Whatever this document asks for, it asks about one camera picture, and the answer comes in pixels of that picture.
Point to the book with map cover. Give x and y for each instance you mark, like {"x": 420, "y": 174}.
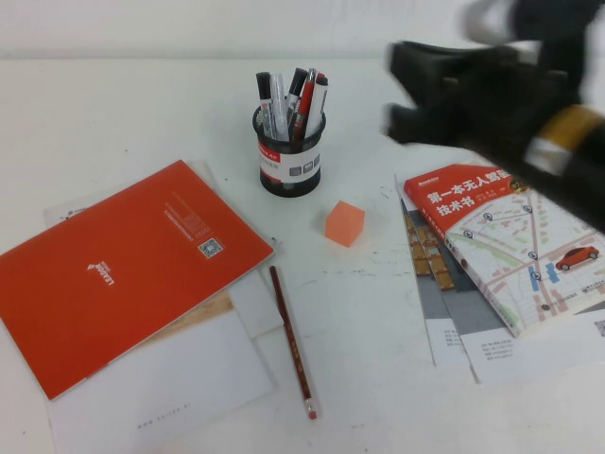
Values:
{"x": 510, "y": 255}

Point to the red pen with silver clip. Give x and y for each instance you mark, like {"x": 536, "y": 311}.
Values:
{"x": 308, "y": 94}

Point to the brochure with grey photo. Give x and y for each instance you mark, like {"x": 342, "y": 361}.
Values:
{"x": 439, "y": 302}

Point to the orange cube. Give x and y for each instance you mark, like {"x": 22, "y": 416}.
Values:
{"x": 344, "y": 224}

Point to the red cap white marker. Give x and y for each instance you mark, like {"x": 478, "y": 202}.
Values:
{"x": 321, "y": 97}

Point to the orange notebook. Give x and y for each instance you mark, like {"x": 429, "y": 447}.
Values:
{"x": 118, "y": 274}

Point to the black mesh pen holder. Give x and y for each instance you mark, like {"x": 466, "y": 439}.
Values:
{"x": 293, "y": 165}

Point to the dark red pencil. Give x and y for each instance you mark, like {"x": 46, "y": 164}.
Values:
{"x": 290, "y": 338}

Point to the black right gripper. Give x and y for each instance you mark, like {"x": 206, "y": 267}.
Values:
{"x": 496, "y": 109}

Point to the white leaflet with small text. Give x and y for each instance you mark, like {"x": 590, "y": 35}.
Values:
{"x": 543, "y": 354}

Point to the white clear pen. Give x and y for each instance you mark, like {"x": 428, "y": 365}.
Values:
{"x": 278, "y": 101}

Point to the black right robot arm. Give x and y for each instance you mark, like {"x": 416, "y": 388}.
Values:
{"x": 567, "y": 127}

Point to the white sheet with wood picture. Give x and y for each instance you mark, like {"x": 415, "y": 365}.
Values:
{"x": 189, "y": 378}

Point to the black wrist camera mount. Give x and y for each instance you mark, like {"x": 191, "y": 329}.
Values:
{"x": 558, "y": 28}

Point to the plain white paper sheet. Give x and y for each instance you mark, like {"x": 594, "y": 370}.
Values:
{"x": 257, "y": 307}

